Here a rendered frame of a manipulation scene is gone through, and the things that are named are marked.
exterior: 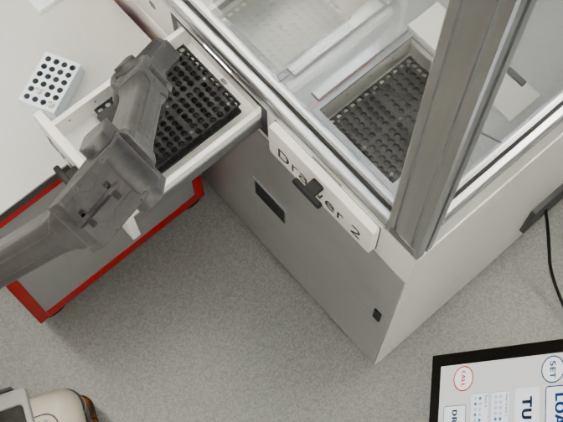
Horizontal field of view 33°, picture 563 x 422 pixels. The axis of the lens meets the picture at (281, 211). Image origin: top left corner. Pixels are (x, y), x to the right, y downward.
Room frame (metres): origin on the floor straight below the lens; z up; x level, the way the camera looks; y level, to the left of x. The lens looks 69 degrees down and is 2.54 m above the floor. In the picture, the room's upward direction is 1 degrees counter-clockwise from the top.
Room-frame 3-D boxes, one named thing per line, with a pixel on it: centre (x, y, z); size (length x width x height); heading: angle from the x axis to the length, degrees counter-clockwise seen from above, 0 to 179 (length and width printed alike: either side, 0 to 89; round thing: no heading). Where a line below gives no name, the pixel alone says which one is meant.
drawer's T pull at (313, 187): (0.68, -0.06, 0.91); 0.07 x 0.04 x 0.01; 40
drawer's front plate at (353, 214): (0.70, -0.08, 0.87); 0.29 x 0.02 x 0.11; 40
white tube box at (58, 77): (0.98, 0.48, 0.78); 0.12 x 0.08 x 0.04; 156
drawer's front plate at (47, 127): (0.73, 0.37, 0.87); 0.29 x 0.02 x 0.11; 40
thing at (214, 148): (0.87, 0.21, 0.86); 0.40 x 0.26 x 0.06; 130
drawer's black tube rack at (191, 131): (0.86, 0.22, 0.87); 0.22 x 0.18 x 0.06; 130
